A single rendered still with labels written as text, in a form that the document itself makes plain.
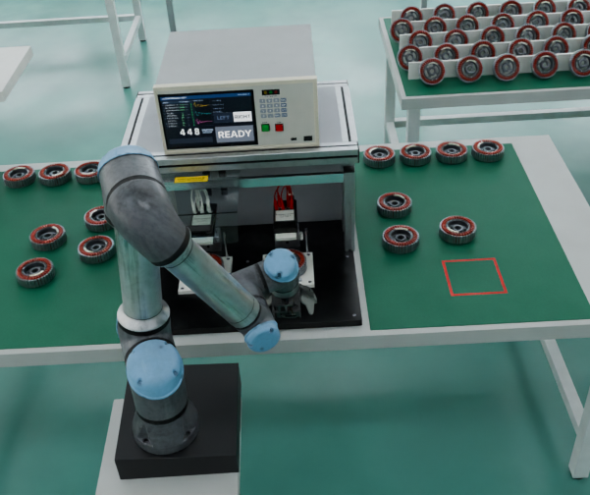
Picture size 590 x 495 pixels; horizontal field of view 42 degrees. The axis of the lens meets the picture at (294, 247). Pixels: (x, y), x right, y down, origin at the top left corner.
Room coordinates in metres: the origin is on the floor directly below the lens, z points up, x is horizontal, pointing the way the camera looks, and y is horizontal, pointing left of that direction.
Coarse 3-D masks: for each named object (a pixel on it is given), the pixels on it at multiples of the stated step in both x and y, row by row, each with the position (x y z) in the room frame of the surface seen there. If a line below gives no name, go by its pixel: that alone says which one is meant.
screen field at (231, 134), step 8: (216, 128) 1.87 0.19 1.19; (224, 128) 1.87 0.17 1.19; (232, 128) 1.87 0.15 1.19; (240, 128) 1.87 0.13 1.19; (248, 128) 1.87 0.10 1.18; (216, 136) 1.87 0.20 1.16; (224, 136) 1.87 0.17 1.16; (232, 136) 1.87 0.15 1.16; (240, 136) 1.87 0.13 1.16; (248, 136) 1.87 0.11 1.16
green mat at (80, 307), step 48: (0, 192) 2.31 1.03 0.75; (48, 192) 2.29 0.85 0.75; (96, 192) 2.27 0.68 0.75; (0, 240) 2.03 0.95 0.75; (0, 288) 1.78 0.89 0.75; (48, 288) 1.76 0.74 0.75; (96, 288) 1.75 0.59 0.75; (0, 336) 1.57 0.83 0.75; (48, 336) 1.56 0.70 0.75; (96, 336) 1.54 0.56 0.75
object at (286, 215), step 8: (280, 208) 1.89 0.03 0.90; (288, 208) 1.88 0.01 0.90; (280, 216) 1.81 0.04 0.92; (288, 216) 1.81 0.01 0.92; (296, 216) 1.84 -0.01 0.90; (280, 224) 1.79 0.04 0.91; (288, 224) 1.79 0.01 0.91; (296, 224) 1.80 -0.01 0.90; (280, 232) 1.79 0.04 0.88; (288, 232) 1.78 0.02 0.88; (296, 232) 1.78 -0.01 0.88; (280, 240) 1.76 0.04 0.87; (288, 240) 1.76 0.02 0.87
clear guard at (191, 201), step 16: (176, 176) 1.84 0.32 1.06; (192, 176) 1.83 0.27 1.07; (208, 176) 1.83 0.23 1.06; (224, 176) 1.82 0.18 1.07; (176, 192) 1.75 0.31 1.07; (192, 192) 1.75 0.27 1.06; (208, 192) 1.74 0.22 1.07; (224, 192) 1.74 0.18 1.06; (176, 208) 1.68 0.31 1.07; (192, 208) 1.67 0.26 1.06; (208, 208) 1.67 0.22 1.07; (224, 208) 1.66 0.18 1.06; (192, 224) 1.63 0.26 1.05; (208, 224) 1.62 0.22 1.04; (224, 224) 1.62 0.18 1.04; (208, 240) 1.60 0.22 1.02; (224, 240) 1.59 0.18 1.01
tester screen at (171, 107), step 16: (176, 96) 1.88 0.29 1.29; (192, 96) 1.87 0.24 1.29; (208, 96) 1.87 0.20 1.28; (224, 96) 1.87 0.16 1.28; (240, 96) 1.87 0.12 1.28; (176, 112) 1.88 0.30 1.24; (192, 112) 1.87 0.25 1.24; (208, 112) 1.87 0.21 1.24; (224, 112) 1.87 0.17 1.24; (176, 128) 1.88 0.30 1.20; (208, 128) 1.87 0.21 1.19; (176, 144) 1.88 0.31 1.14; (192, 144) 1.88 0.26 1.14; (208, 144) 1.87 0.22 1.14
